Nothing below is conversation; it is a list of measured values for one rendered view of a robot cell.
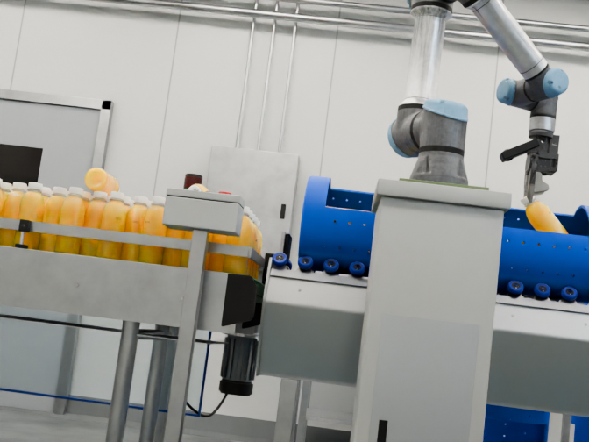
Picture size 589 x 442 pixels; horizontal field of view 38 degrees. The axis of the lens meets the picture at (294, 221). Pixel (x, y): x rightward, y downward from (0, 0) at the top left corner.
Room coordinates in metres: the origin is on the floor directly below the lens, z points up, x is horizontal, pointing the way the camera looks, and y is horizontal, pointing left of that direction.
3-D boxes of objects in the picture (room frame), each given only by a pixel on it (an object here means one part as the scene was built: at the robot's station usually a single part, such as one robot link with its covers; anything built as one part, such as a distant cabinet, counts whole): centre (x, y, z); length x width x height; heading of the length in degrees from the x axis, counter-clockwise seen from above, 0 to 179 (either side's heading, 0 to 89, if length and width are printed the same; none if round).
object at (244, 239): (2.44, 0.15, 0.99); 0.07 x 0.07 x 0.19
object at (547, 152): (2.47, -0.70, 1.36); 0.09 x 0.08 x 0.12; 85
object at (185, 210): (2.32, 0.25, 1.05); 0.20 x 0.10 x 0.10; 85
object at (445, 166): (2.18, -0.36, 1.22); 0.15 x 0.15 x 0.10
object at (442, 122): (2.19, -0.35, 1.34); 0.13 x 0.12 x 0.14; 23
